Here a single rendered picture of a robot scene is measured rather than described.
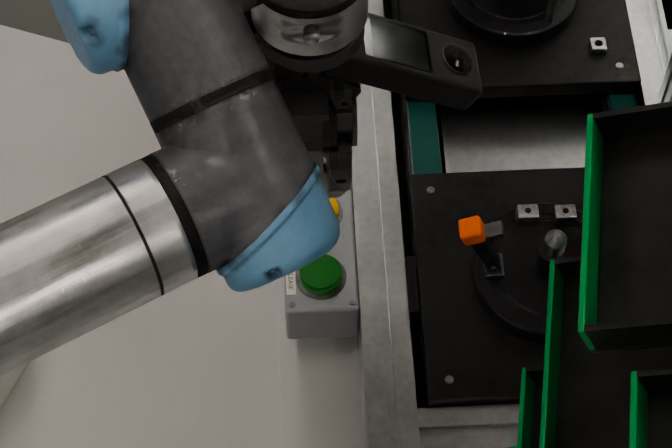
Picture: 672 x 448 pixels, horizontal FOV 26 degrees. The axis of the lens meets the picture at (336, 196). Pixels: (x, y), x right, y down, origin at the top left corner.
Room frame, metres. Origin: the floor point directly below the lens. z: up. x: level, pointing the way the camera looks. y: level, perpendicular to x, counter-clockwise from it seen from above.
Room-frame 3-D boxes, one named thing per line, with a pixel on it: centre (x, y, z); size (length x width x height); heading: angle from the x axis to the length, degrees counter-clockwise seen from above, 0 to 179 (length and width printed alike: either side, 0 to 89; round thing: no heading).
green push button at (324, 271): (0.65, 0.01, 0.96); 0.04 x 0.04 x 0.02
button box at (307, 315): (0.72, 0.02, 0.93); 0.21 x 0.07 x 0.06; 3
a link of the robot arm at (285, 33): (0.58, 0.02, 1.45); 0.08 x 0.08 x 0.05
